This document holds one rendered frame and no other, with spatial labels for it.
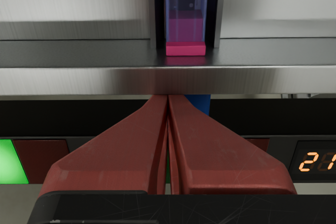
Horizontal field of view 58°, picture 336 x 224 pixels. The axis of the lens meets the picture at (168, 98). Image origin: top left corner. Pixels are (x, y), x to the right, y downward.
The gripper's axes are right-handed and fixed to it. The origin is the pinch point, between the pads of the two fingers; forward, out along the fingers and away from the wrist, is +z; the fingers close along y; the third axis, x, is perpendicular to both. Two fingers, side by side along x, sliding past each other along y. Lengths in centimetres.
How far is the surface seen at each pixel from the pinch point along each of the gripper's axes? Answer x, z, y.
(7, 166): 5.9, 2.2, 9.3
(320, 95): 17.7, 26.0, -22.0
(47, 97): 42, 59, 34
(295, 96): 22.9, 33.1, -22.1
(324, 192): 59, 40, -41
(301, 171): 6.2, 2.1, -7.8
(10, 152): 4.7, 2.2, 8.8
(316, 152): 4.6, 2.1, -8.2
